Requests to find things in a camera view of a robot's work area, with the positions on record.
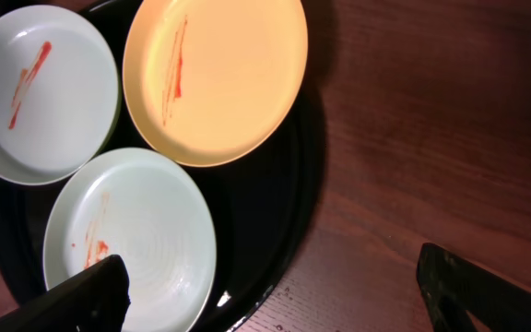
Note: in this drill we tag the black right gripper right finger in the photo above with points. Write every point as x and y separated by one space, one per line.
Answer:
454 289

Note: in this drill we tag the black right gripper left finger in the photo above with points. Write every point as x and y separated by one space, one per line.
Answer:
95 299

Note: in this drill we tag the light green plate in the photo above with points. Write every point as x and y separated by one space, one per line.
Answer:
138 204
59 94

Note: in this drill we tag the round black tray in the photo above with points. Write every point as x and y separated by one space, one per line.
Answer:
260 204

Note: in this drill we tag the yellow plate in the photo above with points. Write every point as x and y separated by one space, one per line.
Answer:
208 81

